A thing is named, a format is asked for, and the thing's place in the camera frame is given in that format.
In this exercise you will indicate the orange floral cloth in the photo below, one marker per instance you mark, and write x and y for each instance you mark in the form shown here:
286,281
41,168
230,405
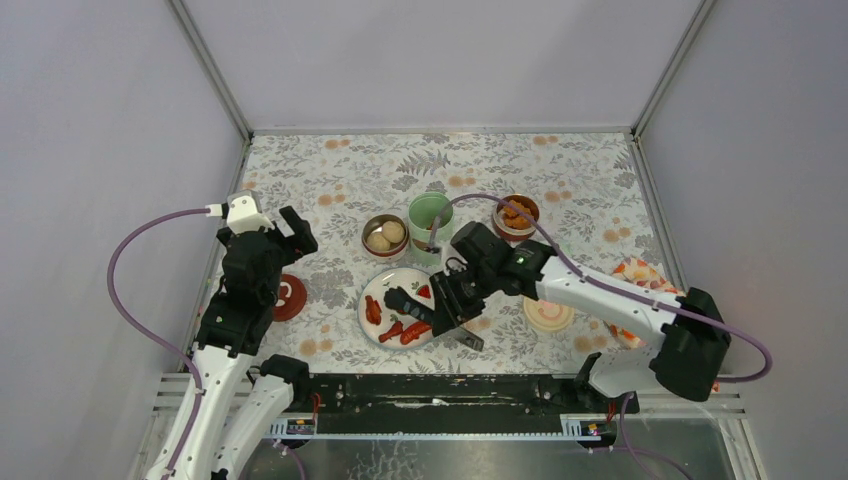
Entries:
636,275

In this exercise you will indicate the rice ball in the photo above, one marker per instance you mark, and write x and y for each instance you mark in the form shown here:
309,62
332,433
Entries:
394,231
377,242

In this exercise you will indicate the white plate with food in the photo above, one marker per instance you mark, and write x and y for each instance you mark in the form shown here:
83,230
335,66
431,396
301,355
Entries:
416,283

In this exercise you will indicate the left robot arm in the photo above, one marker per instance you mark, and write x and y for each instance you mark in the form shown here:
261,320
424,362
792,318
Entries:
207,440

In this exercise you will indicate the black tongs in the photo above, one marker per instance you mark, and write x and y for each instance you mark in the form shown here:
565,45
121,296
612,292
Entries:
424,314

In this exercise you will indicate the cream round lid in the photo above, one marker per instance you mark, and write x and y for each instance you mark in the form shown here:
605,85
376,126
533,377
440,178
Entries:
547,317

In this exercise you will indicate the floral table mat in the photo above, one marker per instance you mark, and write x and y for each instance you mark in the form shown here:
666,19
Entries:
587,190

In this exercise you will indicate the green cylindrical container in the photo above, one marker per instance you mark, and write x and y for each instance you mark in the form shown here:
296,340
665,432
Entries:
422,212

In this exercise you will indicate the fried chicken piece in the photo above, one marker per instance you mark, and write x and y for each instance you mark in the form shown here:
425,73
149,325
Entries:
512,209
519,222

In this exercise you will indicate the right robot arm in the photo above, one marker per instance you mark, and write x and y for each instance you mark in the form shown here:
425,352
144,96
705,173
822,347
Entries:
593,293

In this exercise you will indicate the orange drumstick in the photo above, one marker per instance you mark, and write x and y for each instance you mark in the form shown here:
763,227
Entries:
373,311

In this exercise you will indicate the red round lid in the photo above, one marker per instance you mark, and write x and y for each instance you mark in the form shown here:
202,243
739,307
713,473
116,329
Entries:
292,297

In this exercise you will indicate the red sausage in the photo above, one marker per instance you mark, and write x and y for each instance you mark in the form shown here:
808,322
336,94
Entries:
414,332

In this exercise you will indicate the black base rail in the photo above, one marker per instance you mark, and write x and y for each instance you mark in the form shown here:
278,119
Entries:
380,395

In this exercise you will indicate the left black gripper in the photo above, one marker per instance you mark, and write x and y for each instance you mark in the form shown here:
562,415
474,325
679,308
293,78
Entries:
279,241

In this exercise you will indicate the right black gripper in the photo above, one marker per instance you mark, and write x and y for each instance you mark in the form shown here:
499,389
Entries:
449,309

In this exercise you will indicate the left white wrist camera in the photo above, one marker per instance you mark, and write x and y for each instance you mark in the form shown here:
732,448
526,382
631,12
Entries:
242,212

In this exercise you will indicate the steel bowl red band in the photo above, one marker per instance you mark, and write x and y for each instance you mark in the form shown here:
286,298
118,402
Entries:
374,224
503,230

